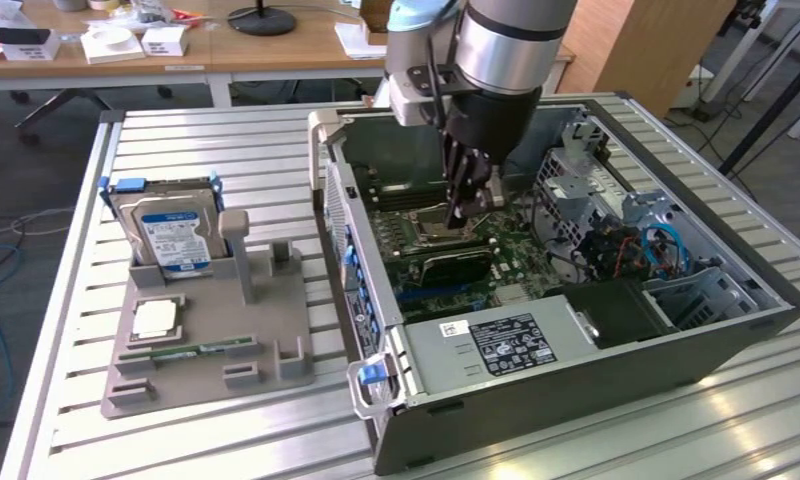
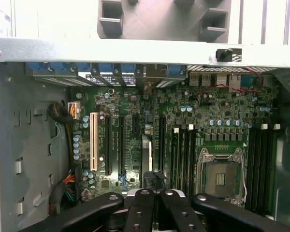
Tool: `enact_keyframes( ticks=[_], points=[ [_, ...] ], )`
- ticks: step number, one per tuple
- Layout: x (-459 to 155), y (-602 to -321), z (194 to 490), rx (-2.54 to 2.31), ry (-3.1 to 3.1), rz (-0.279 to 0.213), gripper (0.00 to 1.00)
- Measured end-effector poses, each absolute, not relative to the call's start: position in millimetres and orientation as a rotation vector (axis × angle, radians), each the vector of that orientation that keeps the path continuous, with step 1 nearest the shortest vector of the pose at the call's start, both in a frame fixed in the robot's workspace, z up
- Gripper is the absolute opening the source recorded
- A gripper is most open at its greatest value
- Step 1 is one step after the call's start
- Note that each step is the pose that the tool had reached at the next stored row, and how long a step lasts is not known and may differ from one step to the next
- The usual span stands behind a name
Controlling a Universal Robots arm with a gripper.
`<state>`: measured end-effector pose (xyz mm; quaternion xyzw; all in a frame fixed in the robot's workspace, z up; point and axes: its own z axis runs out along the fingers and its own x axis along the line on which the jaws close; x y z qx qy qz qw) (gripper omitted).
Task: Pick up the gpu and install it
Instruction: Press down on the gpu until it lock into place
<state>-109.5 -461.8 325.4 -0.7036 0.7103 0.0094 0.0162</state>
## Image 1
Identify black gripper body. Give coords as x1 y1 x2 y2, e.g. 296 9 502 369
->
442 85 546 164

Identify CPU socket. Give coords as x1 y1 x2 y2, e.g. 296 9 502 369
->
410 206 475 246

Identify silver metal drive cage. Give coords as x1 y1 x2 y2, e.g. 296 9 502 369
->
531 147 642 237

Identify green motherboard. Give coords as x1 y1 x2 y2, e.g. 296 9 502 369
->
363 177 573 324

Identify blue expansion slot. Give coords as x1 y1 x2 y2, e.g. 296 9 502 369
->
395 284 474 304

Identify white papers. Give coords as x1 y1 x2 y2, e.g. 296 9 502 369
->
334 21 391 61

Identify wooden cabinet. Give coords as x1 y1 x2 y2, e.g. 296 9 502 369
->
551 0 739 119

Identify grey power supply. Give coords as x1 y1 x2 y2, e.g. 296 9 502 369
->
399 293 606 396

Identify wooden desk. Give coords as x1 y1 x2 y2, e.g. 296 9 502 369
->
0 0 577 94

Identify silver disk bay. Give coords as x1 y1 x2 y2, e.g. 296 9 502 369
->
642 266 762 332

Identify black lamp base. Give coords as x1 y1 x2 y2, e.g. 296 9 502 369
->
226 0 299 37

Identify black stand leg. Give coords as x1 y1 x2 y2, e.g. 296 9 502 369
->
715 29 800 176

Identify dark grey PC case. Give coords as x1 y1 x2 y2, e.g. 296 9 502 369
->
306 97 800 476

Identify hard disk with blue caddy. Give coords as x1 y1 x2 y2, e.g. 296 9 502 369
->
95 171 226 281

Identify grey parts rack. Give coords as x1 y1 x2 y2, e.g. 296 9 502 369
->
98 208 319 421

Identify small white box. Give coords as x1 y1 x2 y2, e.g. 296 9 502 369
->
140 25 191 57

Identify silver CPU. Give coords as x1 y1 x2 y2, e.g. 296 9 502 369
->
130 300 179 338

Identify green RAM stick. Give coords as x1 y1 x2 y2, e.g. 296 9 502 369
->
120 336 252 363

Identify office chair base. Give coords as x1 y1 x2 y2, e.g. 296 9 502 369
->
11 88 176 147

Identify white labelled box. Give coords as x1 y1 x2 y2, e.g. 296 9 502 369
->
2 28 63 62

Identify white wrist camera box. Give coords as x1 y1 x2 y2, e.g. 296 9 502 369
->
390 64 483 128

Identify black camera cable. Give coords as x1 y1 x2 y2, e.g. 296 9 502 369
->
426 0 473 131

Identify black wire bundle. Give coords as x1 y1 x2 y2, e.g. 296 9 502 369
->
531 198 643 284

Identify red wire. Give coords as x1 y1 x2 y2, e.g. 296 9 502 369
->
613 233 637 279

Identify grey case handle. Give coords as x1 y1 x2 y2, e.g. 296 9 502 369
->
346 353 403 419
307 110 346 147

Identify blue wire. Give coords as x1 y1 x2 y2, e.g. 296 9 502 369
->
641 223 693 281

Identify white floor cable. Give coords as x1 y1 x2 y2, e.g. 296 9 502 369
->
0 206 76 237

